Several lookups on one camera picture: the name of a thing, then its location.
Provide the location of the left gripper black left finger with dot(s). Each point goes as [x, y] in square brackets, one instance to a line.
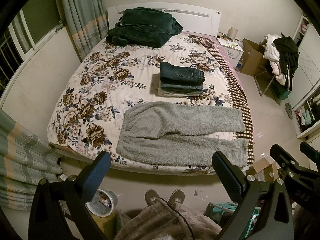
[47, 220]

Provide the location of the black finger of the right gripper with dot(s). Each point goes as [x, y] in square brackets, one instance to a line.
[302, 184]
[310, 152]

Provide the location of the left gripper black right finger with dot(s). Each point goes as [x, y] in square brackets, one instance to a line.
[275, 218]

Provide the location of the grey fluffy fleece pants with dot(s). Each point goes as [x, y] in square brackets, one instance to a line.
[164, 133]

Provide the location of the small open cardboard box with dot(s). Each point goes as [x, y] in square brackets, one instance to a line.
[263, 170]

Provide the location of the teal plastic stool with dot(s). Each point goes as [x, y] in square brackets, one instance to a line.
[222, 212]

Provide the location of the white trash bin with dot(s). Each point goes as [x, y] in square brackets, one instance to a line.
[103, 203]

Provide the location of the green striped curtain near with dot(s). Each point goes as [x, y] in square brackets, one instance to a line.
[25, 160]

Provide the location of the green striped curtain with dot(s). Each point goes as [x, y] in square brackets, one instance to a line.
[25, 160]
[87, 23]

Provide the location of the white wardrobe shelf unit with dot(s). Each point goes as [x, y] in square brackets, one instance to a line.
[306, 79]

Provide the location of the right grey slipper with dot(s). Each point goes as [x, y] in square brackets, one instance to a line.
[177, 196]

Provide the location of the grey slipper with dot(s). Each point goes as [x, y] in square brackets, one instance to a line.
[151, 196]
[177, 196]

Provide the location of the operator plush brown robe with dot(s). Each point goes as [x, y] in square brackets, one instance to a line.
[164, 221]

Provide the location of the left grey slipper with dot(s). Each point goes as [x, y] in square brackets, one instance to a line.
[151, 196]

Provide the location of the chair with clothes pile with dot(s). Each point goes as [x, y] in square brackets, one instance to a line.
[271, 77]

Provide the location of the black garment on chair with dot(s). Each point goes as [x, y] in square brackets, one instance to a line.
[288, 58]

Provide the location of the brown cardboard box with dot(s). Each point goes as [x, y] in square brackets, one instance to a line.
[253, 62]

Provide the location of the floral bed blanket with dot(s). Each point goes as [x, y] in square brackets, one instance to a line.
[88, 116]

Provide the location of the white bedside table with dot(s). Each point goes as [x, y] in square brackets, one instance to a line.
[232, 49]

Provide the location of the beige folded pants bottom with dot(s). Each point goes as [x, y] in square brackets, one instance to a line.
[165, 93]

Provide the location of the cream cylinder lamp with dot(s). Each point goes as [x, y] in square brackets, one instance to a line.
[231, 34]

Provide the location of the white bed headboard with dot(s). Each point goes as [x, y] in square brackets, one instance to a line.
[193, 18]

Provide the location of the dark green folded blanket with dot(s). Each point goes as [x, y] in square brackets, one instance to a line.
[145, 27]

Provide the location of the green striped curtain far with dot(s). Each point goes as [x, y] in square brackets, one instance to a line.
[87, 23]

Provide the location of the window frame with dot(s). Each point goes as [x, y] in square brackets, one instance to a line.
[25, 46]

